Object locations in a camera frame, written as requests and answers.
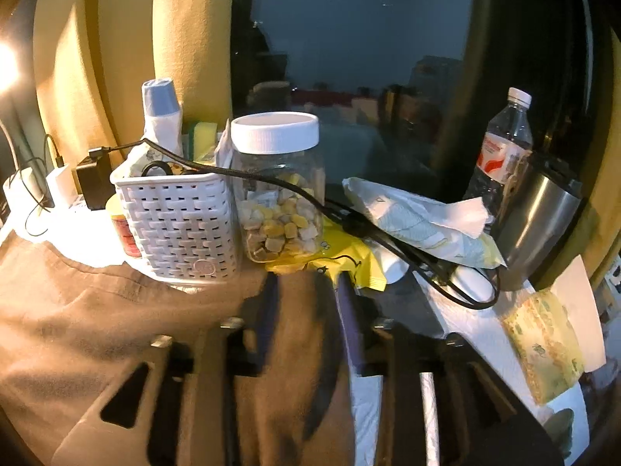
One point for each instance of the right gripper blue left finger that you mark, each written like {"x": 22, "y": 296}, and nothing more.
{"x": 249, "y": 340}

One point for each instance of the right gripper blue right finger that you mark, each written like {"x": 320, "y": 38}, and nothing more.
{"x": 367, "y": 334}

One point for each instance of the brown t-shirt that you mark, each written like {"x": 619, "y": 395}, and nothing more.
{"x": 105, "y": 366}

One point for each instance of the yellow snack bag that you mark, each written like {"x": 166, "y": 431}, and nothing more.
{"x": 338, "y": 252}

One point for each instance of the clear jar white lid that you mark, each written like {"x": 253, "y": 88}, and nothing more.
{"x": 279, "y": 154}

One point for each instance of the crumpled tissue pack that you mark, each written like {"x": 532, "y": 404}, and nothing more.
{"x": 452, "y": 232}

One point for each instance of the white woven plastic basket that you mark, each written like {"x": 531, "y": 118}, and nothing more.
{"x": 184, "y": 226}

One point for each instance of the red round tin can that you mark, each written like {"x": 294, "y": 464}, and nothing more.
{"x": 114, "y": 210}

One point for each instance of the yellow tissue box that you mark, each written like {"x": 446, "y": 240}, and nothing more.
{"x": 556, "y": 333}

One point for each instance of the white power strip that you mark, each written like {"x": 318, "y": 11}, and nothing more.
{"x": 82, "y": 235}

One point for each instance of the stainless steel tumbler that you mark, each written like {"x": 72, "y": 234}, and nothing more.
{"x": 537, "y": 214}

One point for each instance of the black power adapter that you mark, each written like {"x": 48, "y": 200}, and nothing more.
{"x": 93, "y": 177}

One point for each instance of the plastic water bottle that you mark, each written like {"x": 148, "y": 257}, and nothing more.
{"x": 507, "y": 142}

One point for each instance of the white charger plug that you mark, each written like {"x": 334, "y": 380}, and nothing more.
{"x": 62, "y": 187}

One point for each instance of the white desk lamp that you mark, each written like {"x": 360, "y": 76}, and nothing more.
{"x": 21, "y": 189}

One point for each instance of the yellow curtain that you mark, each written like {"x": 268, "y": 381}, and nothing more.
{"x": 92, "y": 56}

